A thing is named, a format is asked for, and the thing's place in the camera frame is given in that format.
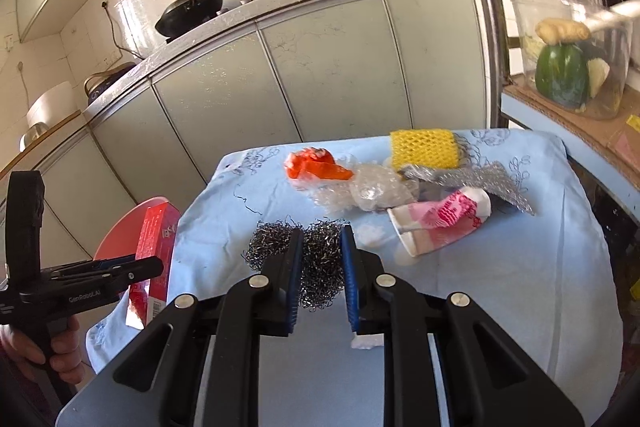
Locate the pink white paper cup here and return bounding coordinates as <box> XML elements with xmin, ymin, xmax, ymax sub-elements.
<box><xmin>387</xmin><ymin>187</ymin><xmax>491</xmax><ymax>258</ymax></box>

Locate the clear glass jar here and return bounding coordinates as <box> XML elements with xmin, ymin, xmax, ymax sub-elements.
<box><xmin>511</xmin><ymin>0</ymin><xmax>639</xmax><ymax>119</ymax></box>

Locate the pink plastic trash bucket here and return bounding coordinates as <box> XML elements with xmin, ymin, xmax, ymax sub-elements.
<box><xmin>93</xmin><ymin>196</ymin><xmax>168</xmax><ymax>260</ymax></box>

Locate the yellow foam fruit net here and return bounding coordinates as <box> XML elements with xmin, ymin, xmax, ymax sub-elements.
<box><xmin>390</xmin><ymin>129</ymin><xmax>460</xmax><ymax>170</ymax></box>

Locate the grey kitchen base cabinet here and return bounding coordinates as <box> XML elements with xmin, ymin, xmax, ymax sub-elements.
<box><xmin>12</xmin><ymin>0</ymin><xmax>490</xmax><ymax>265</ymax></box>

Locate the steel wool scrubber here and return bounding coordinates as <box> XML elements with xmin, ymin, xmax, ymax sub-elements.
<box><xmin>242</xmin><ymin>219</ymin><xmax>346</xmax><ymax>311</ymax></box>

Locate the white rice cooker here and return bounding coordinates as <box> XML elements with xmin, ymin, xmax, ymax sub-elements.
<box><xmin>18</xmin><ymin>81</ymin><xmax>78</xmax><ymax>152</ymax></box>

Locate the black wok with lid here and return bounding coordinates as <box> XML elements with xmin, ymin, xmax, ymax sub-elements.
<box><xmin>155</xmin><ymin>0</ymin><xmax>224</xmax><ymax>40</ymax></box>

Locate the person's left hand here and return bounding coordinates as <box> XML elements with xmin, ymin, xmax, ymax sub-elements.
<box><xmin>1</xmin><ymin>315</ymin><xmax>85</xmax><ymax>385</ymax></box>

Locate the clear plastic bag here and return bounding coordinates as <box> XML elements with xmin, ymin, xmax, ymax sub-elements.
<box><xmin>310</xmin><ymin>164</ymin><xmax>420</xmax><ymax>215</ymax></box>

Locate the ginger root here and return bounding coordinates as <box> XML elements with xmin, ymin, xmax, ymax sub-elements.
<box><xmin>535</xmin><ymin>18</ymin><xmax>591</xmax><ymax>46</ymax></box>

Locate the orange plastic wrapper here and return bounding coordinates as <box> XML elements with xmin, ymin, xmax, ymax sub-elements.
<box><xmin>284</xmin><ymin>147</ymin><xmax>354</xmax><ymax>181</ymax></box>

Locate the metal shelf rack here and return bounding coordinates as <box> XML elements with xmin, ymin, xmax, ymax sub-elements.
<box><xmin>480</xmin><ymin>0</ymin><xmax>510</xmax><ymax>128</ymax></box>

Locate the red cardboard box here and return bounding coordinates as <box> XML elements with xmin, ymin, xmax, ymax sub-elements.
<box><xmin>126</xmin><ymin>199</ymin><xmax>180</xmax><ymax>331</ymax></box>

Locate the dark electric cooker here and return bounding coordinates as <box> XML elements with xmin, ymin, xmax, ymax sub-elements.
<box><xmin>84</xmin><ymin>62</ymin><xmax>137</xmax><ymax>104</ymax></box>

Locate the cardboard sheet on shelf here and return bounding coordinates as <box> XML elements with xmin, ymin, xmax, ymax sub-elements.
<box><xmin>501</xmin><ymin>75</ymin><xmax>639</xmax><ymax>192</ymax></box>

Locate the silver foil wrapper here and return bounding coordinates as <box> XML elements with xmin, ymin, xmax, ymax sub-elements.
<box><xmin>399</xmin><ymin>161</ymin><xmax>535</xmax><ymax>216</ymax></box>

